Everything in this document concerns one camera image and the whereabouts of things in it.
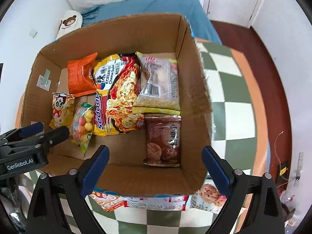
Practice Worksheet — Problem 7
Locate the brown cookie packet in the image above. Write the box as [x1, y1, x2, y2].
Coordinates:
[143, 113, 181, 168]

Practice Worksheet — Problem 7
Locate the silver cookie snack bag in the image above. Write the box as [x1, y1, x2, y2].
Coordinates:
[190, 179, 227, 215]

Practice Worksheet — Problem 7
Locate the green white checkered blanket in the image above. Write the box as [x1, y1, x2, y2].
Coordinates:
[14, 37, 271, 234]

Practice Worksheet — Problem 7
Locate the yellow instant noodle packet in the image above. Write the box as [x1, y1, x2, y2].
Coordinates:
[93, 53, 144, 136]

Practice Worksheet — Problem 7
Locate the red white flat packet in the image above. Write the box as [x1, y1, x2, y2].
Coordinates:
[124, 195, 189, 211]

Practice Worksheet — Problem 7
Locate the orange panda snack bag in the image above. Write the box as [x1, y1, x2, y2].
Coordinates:
[89, 191, 124, 212]

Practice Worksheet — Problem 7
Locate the yellow panda biscuit bag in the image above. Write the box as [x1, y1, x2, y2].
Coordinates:
[49, 92, 75, 129]

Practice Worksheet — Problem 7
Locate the colourful gumball candy bag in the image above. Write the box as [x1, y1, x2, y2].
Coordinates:
[71, 102, 95, 154]

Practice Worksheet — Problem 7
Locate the brown cardboard box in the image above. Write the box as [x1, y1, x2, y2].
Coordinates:
[20, 14, 212, 197]

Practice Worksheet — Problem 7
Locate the pale yellow cracker packet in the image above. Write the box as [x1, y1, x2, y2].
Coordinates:
[132, 52, 181, 116]

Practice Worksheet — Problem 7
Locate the bear print long pillow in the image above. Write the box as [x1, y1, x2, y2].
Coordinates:
[56, 10, 82, 40]

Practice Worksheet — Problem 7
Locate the blue bed sheet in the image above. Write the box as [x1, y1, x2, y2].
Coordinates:
[82, 0, 222, 44]

